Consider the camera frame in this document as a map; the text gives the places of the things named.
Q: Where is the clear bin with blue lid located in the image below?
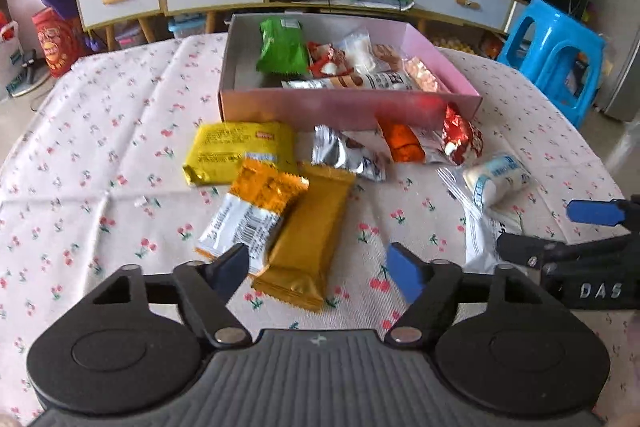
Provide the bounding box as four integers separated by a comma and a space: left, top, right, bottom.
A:
167, 14, 206, 38

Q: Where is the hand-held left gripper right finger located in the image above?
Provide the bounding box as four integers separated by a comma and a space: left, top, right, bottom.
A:
384, 242, 543, 349

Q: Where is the pink cardboard box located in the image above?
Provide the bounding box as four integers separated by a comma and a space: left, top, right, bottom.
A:
217, 13, 483, 132

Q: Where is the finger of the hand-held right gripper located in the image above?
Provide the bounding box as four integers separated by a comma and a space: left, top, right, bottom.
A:
495, 231, 640, 269
566, 193, 640, 229

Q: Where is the red foil snack packet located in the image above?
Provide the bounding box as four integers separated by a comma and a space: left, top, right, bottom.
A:
441, 103, 485, 166
306, 41, 353, 78

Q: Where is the blue plastic stool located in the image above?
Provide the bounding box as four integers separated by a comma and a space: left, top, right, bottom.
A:
496, 0, 608, 130

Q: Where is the yellow snack packet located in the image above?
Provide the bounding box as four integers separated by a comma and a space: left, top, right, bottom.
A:
181, 121, 298, 188

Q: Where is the yellow egg tray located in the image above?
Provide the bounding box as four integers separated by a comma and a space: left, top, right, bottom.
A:
430, 36, 476, 55

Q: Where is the grey round stand base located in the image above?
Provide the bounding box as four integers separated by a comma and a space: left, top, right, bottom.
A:
9, 72, 51, 98

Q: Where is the orange and white packet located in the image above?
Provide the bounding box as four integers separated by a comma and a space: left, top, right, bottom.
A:
194, 158, 310, 276

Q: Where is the mustard gold packet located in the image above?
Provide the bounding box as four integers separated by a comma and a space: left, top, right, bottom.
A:
251, 161, 357, 312

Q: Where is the green snack packet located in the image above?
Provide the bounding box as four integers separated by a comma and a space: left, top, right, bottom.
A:
255, 17, 311, 76

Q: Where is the cherry print tablecloth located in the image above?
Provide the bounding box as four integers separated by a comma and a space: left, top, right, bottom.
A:
0, 32, 640, 427

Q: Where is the white packet with black print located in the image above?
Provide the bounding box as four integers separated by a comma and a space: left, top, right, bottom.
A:
462, 199, 526, 277

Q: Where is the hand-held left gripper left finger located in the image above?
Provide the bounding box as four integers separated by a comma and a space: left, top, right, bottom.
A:
90, 243, 251, 349

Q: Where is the white paper bag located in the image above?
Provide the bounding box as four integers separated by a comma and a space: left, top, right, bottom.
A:
0, 21, 26, 100

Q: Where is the clear packet with orange snack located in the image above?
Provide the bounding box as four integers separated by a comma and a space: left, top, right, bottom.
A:
376, 118, 448, 164

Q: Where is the silver cookie picture packet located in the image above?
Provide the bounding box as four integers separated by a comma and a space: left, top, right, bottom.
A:
281, 71, 422, 94

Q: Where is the red printed bag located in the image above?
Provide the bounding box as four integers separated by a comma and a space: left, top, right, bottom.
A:
31, 6, 88, 79

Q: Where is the clear bag of pink puffs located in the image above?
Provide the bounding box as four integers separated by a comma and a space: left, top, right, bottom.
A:
371, 43, 452, 94

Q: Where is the clear white marshmallow packet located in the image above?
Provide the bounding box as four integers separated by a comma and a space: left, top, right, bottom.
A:
437, 151, 532, 208
335, 31, 375, 74

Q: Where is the small silver foil packet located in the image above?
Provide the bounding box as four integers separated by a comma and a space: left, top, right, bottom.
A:
311, 124, 390, 182

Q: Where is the small clear storage bin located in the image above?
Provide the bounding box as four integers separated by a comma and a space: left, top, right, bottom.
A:
115, 21, 151, 50

